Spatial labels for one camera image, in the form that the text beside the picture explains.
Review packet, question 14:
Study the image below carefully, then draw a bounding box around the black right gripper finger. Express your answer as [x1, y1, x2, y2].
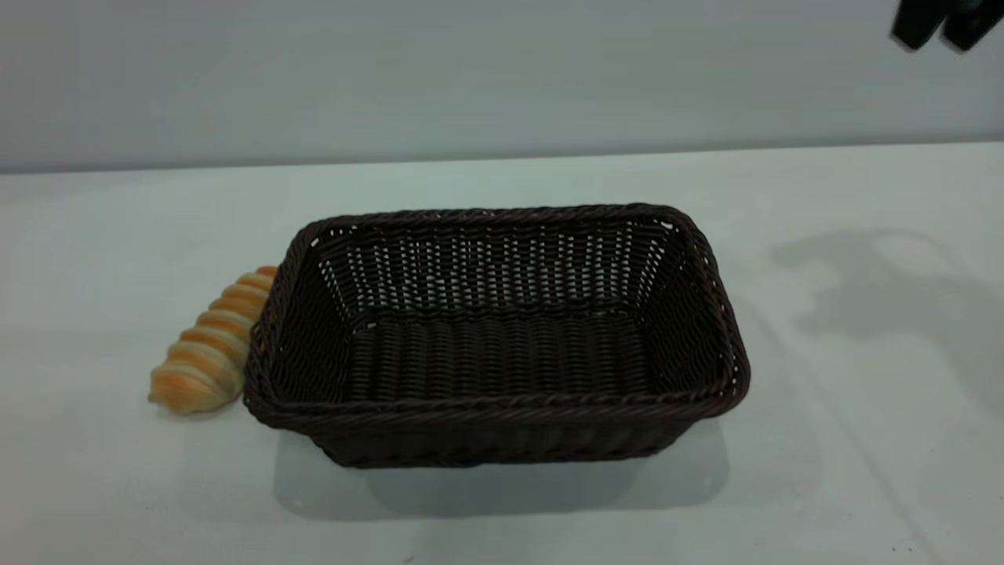
[890, 0, 951, 51]
[941, 0, 1004, 53]

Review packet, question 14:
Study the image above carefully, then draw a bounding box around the dark brown woven basket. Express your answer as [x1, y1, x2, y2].
[242, 203, 751, 470]

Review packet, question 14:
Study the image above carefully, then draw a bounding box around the striped golden bread roll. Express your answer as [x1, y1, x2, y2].
[147, 265, 278, 415]

